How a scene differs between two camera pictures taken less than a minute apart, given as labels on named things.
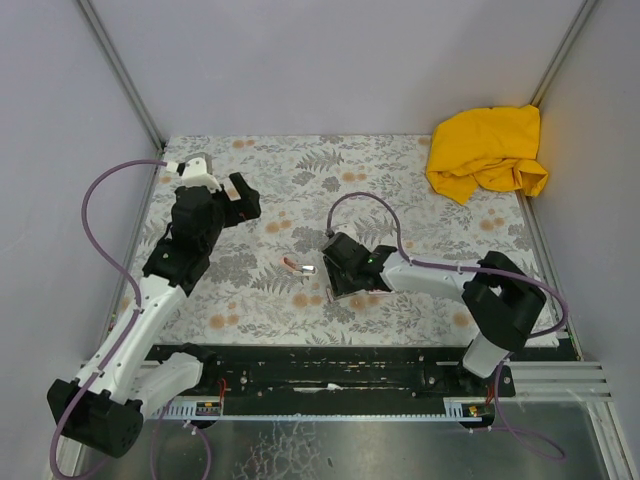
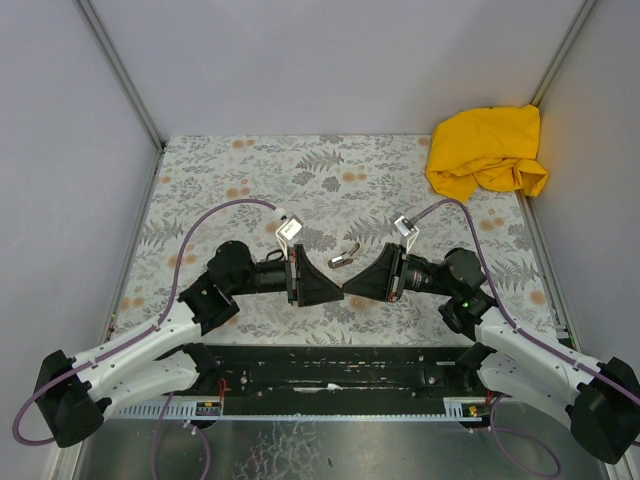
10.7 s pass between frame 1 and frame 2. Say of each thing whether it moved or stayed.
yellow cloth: stayed
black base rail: stayed
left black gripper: moved
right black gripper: moved
